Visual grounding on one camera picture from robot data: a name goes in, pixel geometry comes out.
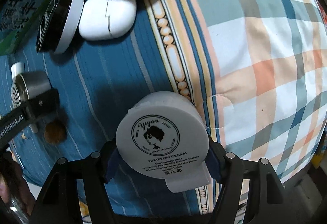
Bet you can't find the brown walnut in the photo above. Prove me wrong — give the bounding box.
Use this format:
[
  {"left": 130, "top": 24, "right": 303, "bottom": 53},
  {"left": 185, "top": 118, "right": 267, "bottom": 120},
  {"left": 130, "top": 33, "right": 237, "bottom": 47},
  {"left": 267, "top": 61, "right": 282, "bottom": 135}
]
[{"left": 44, "top": 118, "right": 66, "bottom": 145}]

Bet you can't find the plaid checkered sheet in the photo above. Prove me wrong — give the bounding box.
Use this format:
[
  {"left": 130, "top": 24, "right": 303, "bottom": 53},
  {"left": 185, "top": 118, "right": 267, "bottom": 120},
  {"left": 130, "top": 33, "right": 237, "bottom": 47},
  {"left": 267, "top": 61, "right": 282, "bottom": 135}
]
[{"left": 142, "top": 0, "right": 327, "bottom": 224}]

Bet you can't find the person's hand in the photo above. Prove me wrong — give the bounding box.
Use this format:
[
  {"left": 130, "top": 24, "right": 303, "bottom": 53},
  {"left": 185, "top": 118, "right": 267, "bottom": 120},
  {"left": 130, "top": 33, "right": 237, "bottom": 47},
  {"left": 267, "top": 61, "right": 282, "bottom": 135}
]
[{"left": 1, "top": 160, "right": 36, "bottom": 216}]

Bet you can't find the white green tube bottle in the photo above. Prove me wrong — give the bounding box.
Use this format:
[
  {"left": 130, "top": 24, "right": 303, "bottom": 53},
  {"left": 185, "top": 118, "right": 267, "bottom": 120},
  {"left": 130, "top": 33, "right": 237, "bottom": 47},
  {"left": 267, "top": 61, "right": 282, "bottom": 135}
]
[{"left": 10, "top": 61, "right": 38, "bottom": 134}]

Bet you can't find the black round tin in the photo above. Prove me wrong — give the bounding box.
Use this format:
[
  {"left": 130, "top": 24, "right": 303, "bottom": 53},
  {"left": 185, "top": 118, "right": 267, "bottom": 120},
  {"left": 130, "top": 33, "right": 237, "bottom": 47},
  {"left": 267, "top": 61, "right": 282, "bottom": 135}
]
[{"left": 36, "top": 0, "right": 84, "bottom": 54}]

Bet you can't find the white cream jar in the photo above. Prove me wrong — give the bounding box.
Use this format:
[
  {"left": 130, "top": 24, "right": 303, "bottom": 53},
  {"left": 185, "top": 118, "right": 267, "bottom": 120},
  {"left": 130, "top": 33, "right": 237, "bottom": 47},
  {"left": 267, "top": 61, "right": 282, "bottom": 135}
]
[{"left": 115, "top": 91, "right": 209, "bottom": 179}]

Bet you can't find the silver puck light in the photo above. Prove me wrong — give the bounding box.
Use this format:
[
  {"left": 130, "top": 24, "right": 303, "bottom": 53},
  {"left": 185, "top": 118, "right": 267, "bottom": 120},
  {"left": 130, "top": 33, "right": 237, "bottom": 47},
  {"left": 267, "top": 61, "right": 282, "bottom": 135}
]
[{"left": 10, "top": 71, "right": 53, "bottom": 110}]

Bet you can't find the white earbuds case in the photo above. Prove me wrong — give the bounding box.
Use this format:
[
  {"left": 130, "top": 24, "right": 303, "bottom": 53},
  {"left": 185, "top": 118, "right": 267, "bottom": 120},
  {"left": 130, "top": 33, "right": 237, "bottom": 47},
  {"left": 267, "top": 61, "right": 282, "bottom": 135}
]
[{"left": 79, "top": 0, "right": 137, "bottom": 41}]

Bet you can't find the small white cylinder bottle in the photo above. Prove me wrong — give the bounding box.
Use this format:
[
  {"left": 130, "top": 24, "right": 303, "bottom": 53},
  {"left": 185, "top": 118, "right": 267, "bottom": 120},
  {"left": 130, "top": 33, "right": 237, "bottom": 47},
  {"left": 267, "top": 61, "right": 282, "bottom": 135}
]
[{"left": 165, "top": 162, "right": 211, "bottom": 193}]

